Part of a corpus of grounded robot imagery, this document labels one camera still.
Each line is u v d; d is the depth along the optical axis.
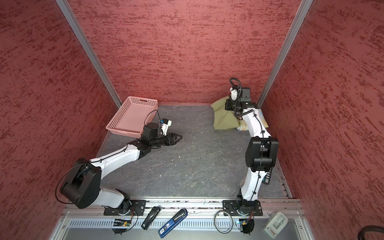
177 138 0.80
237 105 0.68
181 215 0.68
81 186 0.43
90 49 0.87
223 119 0.91
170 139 0.74
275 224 0.68
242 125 1.00
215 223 0.70
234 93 0.84
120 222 0.73
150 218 0.68
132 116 1.13
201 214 0.74
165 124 0.77
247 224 0.71
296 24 0.76
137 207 0.74
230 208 0.74
